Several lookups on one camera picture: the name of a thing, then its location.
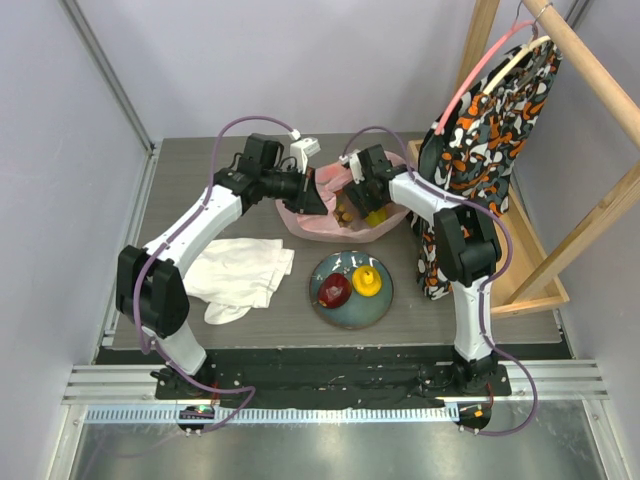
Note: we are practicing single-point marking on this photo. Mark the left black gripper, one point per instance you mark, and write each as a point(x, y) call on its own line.
point(307, 199)

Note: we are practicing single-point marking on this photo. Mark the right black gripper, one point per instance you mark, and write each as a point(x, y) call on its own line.
point(360, 191)

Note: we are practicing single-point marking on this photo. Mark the yellow fake starfruit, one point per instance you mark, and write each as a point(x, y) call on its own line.
point(377, 217)

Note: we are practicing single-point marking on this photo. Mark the pink plastic bag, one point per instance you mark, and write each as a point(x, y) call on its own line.
point(330, 180)

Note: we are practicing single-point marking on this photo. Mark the red fake apple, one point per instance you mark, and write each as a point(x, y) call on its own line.
point(334, 291)

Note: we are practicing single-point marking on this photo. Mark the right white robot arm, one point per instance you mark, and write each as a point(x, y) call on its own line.
point(467, 252)

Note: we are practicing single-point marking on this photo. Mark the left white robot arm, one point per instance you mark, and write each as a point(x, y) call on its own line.
point(149, 283)

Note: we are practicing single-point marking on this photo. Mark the brown fake longan bunch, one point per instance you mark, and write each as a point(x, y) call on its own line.
point(342, 215)

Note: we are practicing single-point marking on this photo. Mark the white cloth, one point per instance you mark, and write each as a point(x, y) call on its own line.
point(234, 276)

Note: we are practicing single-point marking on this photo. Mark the blue ceramic plate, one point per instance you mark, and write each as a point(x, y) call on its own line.
point(358, 312)

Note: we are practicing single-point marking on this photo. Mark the patterned orange black garment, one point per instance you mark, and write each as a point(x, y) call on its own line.
point(486, 133)

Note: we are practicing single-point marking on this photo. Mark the pink clothes hanger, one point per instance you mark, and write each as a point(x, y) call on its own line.
point(468, 81)

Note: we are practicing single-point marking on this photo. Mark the wooden clothes rack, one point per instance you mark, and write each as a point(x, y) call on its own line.
point(574, 211)

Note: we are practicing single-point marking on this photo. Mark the cream clothes hanger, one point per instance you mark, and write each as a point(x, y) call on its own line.
point(506, 69)

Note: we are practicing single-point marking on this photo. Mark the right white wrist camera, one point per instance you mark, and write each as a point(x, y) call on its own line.
point(351, 161)

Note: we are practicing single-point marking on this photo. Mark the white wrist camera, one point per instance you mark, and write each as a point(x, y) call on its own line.
point(301, 149)
point(351, 161)

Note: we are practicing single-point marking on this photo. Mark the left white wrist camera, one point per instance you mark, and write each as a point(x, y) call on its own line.
point(301, 149)

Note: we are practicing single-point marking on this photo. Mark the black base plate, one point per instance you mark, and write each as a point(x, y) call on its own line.
point(329, 378)

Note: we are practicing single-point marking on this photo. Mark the aluminium rail frame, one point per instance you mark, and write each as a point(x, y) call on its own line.
point(556, 423)

